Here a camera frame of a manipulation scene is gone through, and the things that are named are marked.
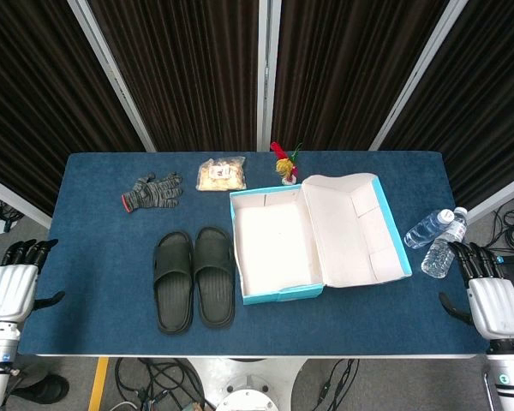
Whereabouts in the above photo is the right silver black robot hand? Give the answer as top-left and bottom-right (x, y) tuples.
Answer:
(438, 241), (514, 340)

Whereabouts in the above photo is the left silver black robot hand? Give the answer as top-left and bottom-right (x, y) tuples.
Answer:
(0, 238), (66, 323)

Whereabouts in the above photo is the black rubber slipper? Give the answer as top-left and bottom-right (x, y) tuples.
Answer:
(192, 226), (236, 330)
(152, 230), (196, 334)

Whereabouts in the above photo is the light blue shoe box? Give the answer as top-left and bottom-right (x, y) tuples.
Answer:
(229, 172), (413, 307)

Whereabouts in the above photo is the clear plastic water bottle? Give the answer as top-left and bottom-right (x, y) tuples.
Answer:
(420, 206), (469, 279)
(403, 209), (455, 249)

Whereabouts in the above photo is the blue table cloth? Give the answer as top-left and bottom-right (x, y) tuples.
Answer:
(17, 150), (496, 357)

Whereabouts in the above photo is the yellow floor tape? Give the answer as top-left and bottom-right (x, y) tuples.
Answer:
(87, 357), (111, 411)

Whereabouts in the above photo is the grey knitted work glove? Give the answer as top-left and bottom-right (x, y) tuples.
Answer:
(121, 171), (184, 214)

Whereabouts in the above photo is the dark corrugated partition panel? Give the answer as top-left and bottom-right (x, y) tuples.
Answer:
(89, 0), (260, 152)
(272, 0), (451, 151)
(0, 0), (147, 216)
(385, 0), (514, 207)

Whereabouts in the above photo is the clear bag of snacks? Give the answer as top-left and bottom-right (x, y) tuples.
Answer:
(195, 156), (248, 193)

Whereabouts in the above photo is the white partition frame post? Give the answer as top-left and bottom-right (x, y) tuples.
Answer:
(255, 0), (282, 152)
(465, 170), (514, 224)
(0, 170), (53, 229)
(369, 0), (470, 152)
(67, 0), (157, 152)

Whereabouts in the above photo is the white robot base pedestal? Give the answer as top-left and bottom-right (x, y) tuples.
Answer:
(187, 357), (310, 411)

